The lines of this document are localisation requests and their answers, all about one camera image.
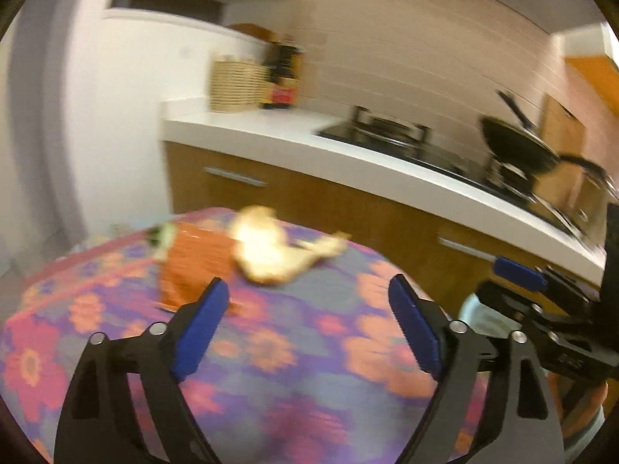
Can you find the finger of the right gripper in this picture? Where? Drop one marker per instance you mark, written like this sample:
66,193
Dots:
520,313
518,274

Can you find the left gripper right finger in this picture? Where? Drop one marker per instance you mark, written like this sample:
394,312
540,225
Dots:
517,421

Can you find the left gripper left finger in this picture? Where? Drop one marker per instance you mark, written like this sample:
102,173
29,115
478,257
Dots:
98,422

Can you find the orange snack wrapper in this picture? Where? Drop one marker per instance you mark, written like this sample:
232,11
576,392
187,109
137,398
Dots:
196,257

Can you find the green bok choy leaf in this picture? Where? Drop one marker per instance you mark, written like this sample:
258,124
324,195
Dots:
160,238

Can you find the orange peel pale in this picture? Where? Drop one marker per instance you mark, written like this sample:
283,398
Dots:
265,254

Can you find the light blue trash basket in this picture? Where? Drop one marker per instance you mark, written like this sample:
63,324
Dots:
480,318

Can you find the wooden kitchen cabinet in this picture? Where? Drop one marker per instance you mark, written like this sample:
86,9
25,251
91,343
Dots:
410,216

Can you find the person's right hand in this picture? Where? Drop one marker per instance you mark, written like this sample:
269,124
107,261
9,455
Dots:
577,407

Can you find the black frying pan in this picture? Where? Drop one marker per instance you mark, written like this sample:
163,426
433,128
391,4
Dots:
523,148

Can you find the floral tablecloth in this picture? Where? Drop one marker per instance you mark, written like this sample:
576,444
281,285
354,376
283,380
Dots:
315,371

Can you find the black gas stove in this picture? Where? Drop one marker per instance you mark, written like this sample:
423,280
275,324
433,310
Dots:
513,182

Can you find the dark soy sauce bottle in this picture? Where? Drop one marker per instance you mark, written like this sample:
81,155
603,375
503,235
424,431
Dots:
287,74

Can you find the beige utensil basket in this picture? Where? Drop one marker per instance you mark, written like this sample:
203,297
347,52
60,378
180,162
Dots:
236,85

